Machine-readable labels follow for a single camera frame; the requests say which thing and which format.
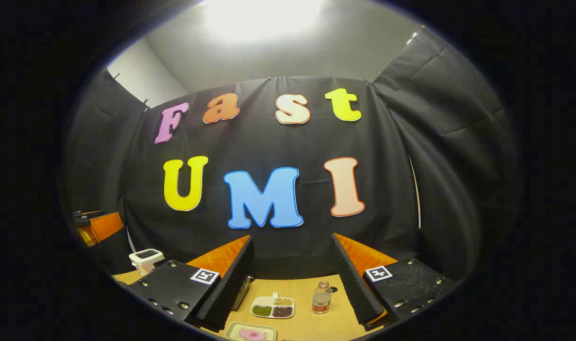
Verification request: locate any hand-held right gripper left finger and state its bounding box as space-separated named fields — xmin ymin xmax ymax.
xmin=127 ymin=235 xmax=255 ymax=332

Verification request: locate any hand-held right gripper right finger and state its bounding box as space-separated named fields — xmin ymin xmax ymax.
xmin=329 ymin=233 xmax=456 ymax=332

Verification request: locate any black electric oven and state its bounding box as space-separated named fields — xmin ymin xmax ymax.
xmin=231 ymin=277 xmax=254 ymax=311

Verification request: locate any white divided dish of beans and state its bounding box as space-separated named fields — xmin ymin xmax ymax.
xmin=250 ymin=292 xmax=296 ymax=319

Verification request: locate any pale green food tray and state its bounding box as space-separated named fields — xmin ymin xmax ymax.
xmin=224 ymin=321 xmax=277 ymax=341

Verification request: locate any clear plastic water bottle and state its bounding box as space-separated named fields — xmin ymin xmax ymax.
xmin=311 ymin=280 xmax=334 ymax=315

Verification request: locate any white toaster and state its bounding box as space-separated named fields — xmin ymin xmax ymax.
xmin=129 ymin=248 xmax=166 ymax=276

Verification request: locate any black backdrop cloth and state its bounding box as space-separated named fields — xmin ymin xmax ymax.
xmin=63 ymin=26 xmax=523 ymax=285

